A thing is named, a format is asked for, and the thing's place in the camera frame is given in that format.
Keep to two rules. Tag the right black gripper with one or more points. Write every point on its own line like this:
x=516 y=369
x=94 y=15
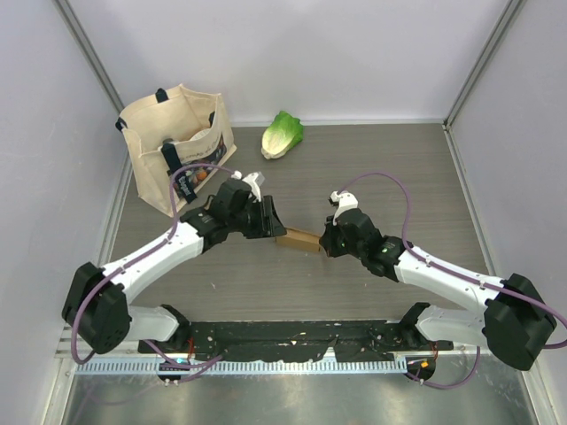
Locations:
x=327 y=241

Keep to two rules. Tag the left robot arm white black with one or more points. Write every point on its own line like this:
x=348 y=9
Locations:
x=99 y=305

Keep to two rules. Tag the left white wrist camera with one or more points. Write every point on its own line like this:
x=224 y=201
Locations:
x=254 y=180

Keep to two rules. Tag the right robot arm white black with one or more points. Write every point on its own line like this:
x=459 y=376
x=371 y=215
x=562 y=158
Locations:
x=505 y=316

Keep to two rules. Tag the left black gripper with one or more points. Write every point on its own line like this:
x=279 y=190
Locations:
x=268 y=224

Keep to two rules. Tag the white item inside bag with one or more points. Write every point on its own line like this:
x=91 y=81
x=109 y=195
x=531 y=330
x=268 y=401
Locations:
x=201 y=135

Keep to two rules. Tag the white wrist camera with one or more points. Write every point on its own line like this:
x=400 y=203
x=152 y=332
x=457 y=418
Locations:
x=343 y=202
x=254 y=180

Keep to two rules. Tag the green lettuce head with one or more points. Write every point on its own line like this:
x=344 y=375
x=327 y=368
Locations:
x=284 y=133

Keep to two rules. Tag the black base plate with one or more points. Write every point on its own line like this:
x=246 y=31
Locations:
x=297 y=341

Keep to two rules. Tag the white slotted cable duct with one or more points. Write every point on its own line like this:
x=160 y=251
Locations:
x=327 y=366

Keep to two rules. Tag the beige canvas tote bag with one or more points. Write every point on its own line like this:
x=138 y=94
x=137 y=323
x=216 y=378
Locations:
x=168 y=168

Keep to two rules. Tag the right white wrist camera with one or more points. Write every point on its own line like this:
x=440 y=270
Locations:
x=343 y=202

